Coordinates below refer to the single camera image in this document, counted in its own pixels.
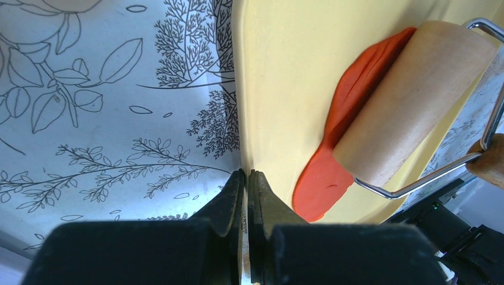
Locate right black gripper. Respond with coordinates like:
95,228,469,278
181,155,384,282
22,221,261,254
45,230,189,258
388,179,503,284

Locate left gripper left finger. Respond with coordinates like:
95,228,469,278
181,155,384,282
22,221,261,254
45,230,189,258
23,170,244,284

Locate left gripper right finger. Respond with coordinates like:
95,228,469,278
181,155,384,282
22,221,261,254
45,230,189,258
247,170,446,284

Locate red dough ball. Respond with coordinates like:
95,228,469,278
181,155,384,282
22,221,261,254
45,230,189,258
292,27,417,222

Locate wooden dough roller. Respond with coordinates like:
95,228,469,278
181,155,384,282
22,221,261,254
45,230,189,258
333,18,503,200

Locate yellow tray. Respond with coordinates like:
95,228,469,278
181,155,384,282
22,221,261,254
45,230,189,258
232,1,503,204

